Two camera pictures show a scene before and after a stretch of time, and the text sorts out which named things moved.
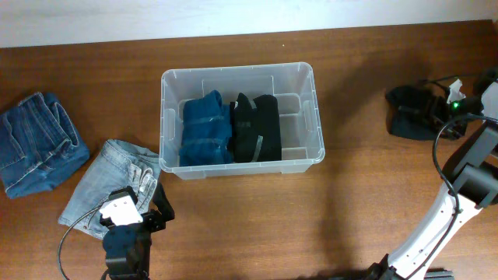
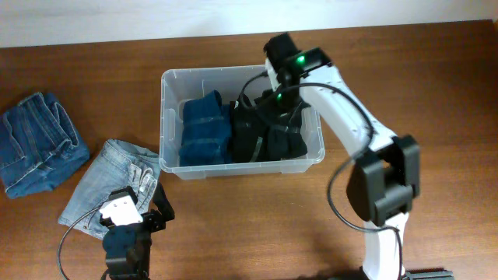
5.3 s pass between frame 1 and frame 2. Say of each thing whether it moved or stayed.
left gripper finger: stayed
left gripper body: stayed
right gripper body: moved
